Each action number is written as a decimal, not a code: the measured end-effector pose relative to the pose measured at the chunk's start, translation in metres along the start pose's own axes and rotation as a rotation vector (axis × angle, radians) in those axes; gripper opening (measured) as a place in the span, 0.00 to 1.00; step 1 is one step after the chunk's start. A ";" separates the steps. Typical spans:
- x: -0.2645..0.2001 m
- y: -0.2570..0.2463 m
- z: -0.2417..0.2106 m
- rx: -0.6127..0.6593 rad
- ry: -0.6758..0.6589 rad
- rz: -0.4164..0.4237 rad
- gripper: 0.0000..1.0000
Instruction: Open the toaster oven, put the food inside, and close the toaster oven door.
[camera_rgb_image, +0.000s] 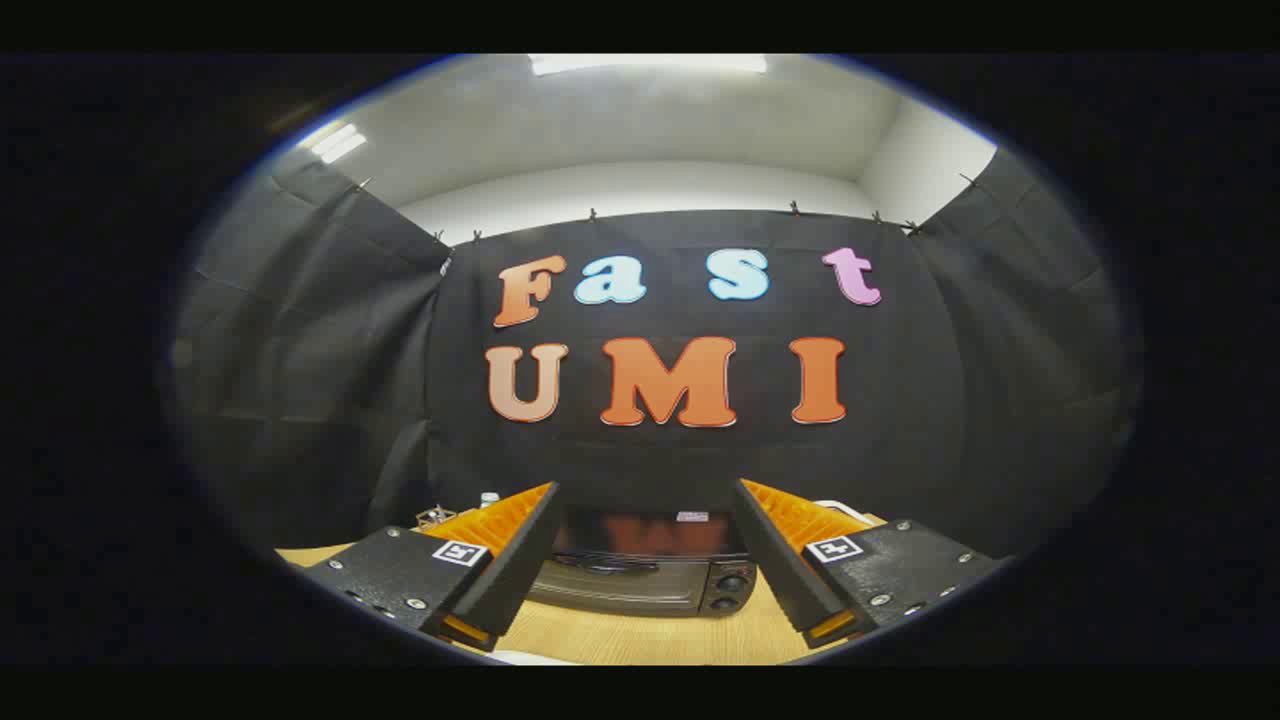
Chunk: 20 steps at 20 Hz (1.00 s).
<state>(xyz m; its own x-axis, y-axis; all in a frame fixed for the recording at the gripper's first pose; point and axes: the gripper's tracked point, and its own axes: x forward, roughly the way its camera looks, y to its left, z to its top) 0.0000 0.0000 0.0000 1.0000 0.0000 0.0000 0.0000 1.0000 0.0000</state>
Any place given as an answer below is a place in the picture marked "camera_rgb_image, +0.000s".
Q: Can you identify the black toaster oven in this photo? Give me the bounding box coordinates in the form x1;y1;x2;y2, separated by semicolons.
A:
527;507;759;618

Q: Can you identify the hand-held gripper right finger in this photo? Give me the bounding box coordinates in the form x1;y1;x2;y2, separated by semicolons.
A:
732;478;1011;650

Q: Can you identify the ceiling light panel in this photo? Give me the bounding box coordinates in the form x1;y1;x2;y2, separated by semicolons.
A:
303;121;370;167
527;54;770;77

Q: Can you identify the black backdrop cloth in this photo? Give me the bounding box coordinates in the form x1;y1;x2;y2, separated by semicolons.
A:
168;150;1143;563

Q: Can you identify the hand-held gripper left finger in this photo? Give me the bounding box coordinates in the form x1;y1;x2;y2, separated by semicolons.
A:
300;481;562;653

